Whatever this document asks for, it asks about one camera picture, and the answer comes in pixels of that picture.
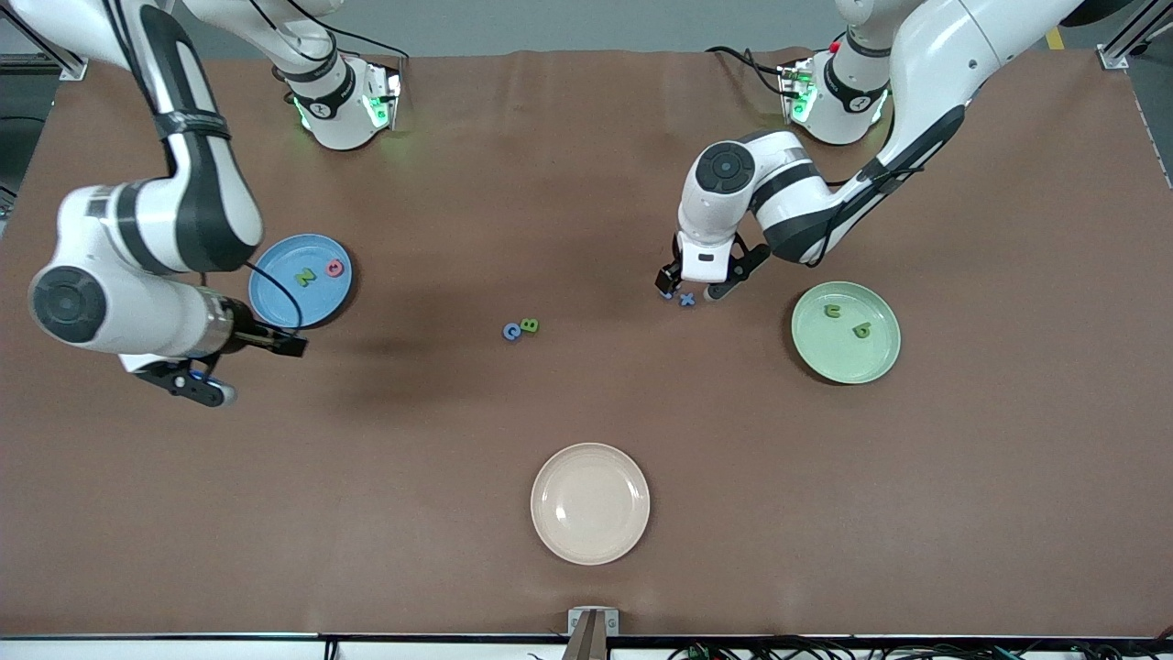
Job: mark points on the cream plate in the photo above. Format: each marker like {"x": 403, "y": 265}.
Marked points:
{"x": 590, "y": 503}

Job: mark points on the brown table mat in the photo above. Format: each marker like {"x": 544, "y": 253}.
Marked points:
{"x": 586, "y": 403}

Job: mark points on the blue foam letter G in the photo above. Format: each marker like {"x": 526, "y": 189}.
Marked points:
{"x": 507, "y": 333}

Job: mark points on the green plate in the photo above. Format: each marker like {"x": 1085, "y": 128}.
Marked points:
{"x": 843, "y": 353}

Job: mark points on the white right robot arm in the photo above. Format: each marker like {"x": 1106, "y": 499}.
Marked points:
{"x": 137, "y": 321}

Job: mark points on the blue plate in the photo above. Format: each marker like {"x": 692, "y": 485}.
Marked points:
{"x": 275, "y": 293}

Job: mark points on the red foam letter Q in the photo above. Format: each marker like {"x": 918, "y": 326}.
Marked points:
{"x": 339, "y": 266}

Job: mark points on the green foam letter N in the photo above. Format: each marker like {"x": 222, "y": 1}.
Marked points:
{"x": 305, "y": 276}

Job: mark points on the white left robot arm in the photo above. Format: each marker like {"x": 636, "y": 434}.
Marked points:
{"x": 944, "y": 55}

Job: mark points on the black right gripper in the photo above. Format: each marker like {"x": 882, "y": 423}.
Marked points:
{"x": 248, "y": 334}

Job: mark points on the grey metal camera bracket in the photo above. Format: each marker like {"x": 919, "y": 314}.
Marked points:
{"x": 577, "y": 621}

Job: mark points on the aluminium frame profile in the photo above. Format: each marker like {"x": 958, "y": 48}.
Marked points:
{"x": 1113, "y": 57}
{"x": 73, "y": 68}

